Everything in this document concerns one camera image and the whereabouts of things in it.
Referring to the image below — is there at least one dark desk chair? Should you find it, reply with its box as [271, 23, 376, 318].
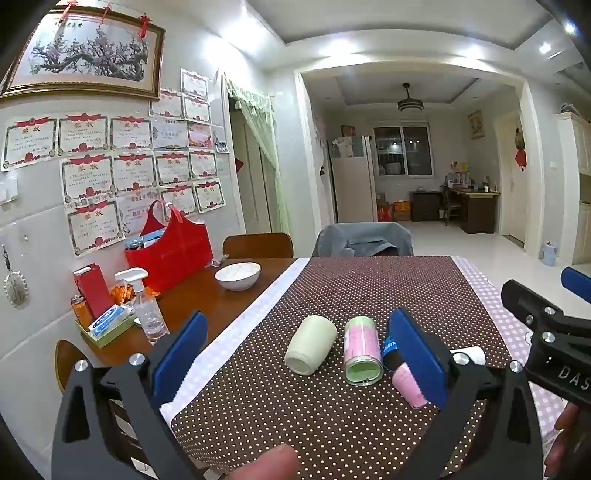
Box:
[440, 184, 463, 226]

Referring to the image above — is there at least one red door decoration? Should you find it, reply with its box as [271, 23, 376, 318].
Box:
[513, 128, 528, 172]

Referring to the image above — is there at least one window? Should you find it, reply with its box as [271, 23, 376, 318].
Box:
[372, 123, 435, 176]

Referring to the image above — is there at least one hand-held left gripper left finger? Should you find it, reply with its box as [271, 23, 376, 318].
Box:
[52, 310, 209, 480]

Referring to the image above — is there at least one orange snack packet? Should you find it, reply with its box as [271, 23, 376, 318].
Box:
[109, 282, 137, 306]

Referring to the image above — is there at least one person's left hand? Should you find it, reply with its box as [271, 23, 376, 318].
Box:
[222, 444, 300, 480]

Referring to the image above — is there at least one ceiling lamp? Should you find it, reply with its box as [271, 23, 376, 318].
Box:
[397, 83, 425, 113]

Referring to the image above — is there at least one orange can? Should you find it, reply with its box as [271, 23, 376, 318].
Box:
[71, 295, 96, 329]

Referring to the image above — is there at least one red felt bag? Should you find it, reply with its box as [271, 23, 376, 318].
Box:
[124, 200, 214, 295]

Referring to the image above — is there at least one black and blue cup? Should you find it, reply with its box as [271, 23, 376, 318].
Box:
[382, 331, 403, 373]

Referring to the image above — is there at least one white door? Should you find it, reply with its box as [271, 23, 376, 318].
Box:
[493, 113, 527, 244]

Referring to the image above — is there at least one green lace curtain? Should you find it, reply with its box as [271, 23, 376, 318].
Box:
[225, 75, 291, 234]

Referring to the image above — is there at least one white refrigerator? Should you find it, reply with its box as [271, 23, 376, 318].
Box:
[328, 136, 378, 223]

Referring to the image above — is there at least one cream cup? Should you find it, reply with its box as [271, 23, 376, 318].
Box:
[284, 315, 338, 376]

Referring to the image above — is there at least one wooden table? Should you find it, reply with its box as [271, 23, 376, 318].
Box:
[82, 257, 297, 370]

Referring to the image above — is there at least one framed blossom painting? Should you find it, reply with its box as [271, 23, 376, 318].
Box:
[0, 6, 167, 102]

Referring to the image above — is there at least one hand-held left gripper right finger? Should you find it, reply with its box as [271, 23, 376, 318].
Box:
[388, 308, 544, 480]

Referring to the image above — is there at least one green and pink cup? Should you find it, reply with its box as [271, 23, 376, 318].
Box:
[344, 316, 385, 387]

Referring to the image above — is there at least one person's right hand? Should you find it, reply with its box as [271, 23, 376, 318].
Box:
[544, 402, 591, 474]

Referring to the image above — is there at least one brown dotted tablecloth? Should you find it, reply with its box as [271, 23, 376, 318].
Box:
[159, 256, 578, 480]

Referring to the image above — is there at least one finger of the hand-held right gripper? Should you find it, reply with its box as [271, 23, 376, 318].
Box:
[501, 279, 591, 334]
[560, 266, 591, 306]

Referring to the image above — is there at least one white cabinet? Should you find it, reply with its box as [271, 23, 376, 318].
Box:
[556, 110, 591, 205]

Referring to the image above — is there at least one hanging wall ornament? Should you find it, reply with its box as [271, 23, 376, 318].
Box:
[2, 244, 30, 308]

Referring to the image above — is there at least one red box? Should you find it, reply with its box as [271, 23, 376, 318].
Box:
[73, 263, 116, 320]

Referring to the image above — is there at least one group of award certificates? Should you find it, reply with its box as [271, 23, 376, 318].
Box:
[2, 68, 228, 257]

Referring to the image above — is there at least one brown polka-dot tablecloth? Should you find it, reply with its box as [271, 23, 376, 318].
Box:
[171, 256, 546, 480]

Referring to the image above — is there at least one white bowl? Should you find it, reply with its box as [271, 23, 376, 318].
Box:
[215, 261, 262, 292]

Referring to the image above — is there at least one white cup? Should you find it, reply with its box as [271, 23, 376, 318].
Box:
[450, 345, 487, 368]

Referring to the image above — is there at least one clear spray bottle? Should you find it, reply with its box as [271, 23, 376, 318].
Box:
[114, 268, 170, 343]

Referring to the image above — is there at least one green tray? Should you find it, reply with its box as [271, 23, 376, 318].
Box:
[75, 314, 139, 348]

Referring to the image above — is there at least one blue and white packet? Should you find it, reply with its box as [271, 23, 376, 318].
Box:
[89, 305, 136, 337]

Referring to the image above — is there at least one dark wooden desk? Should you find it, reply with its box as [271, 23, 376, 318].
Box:
[410, 186, 501, 234]

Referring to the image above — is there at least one orange cardboard box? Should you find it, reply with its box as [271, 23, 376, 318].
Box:
[377, 200, 412, 223]

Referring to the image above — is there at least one grey jacket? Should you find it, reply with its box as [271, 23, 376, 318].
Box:
[312, 222, 414, 258]

